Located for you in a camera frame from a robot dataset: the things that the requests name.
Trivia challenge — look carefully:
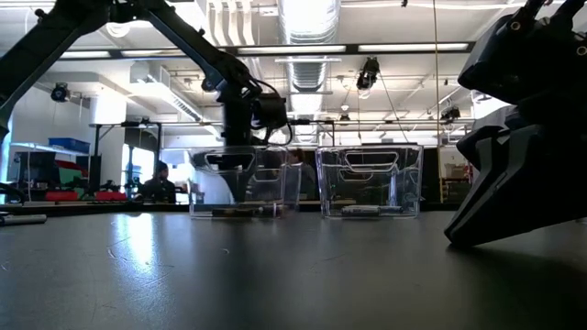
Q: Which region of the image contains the person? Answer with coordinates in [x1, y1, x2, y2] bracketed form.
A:
[139, 159, 178, 204]
[286, 148, 317, 202]

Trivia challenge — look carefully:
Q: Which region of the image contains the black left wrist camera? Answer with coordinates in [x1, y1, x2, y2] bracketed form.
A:
[249, 91, 291, 133]

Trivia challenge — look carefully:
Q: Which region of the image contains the black table mat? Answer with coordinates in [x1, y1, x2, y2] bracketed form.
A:
[0, 210, 587, 330]

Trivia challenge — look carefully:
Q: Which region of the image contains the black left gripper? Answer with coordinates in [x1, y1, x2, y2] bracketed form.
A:
[215, 76, 258, 204]

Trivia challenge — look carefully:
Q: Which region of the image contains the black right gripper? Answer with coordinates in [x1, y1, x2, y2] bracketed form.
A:
[443, 82, 587, 249]

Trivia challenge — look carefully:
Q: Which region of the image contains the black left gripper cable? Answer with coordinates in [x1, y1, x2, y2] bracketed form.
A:
[254, 76, 295, 146]

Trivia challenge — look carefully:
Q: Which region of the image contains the cardboard box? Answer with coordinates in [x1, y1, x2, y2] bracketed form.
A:
[443, 162, 469, 181]

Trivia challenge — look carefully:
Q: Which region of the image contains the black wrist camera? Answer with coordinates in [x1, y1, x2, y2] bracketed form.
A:
[457, 0, 587, 106]
[249, 91, 291, 133]

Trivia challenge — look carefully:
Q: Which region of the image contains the red box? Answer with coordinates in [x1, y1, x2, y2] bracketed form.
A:
[44, 191, 79, 203]
[94, 191, 127, 203]

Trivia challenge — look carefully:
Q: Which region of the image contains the clear plastic bin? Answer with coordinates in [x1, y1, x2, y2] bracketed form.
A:
[186, 145, 303, 219]
[315, 144, 424, 219]

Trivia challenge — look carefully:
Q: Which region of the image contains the green box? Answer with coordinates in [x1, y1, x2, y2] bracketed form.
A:
[58, 167, 84, 185]

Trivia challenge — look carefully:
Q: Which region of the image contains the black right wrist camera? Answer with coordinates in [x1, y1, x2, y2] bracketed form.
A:
[457, 0, 587, 106]

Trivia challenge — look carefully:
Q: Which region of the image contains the silver ribbed air duct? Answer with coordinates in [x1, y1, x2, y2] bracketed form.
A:
[277, 0, 343, 93]

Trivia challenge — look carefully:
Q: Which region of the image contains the black beam with light strips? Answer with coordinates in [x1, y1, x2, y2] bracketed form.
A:
[59, 41, 476, 60]

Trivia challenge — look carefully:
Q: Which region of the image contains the black monitor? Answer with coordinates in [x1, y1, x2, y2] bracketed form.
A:
[17, 151, 57, 184]

